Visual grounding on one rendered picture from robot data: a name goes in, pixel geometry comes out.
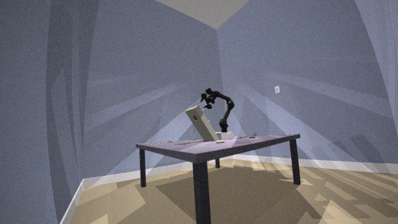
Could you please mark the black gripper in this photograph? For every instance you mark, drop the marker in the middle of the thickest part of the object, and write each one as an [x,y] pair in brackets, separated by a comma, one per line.
[204,96]

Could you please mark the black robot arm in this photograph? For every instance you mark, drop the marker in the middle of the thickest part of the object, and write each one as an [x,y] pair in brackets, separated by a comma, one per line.
[214,94]

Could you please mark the beige service panel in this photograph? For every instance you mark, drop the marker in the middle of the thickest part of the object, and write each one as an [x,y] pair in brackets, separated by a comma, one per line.
[202,124]

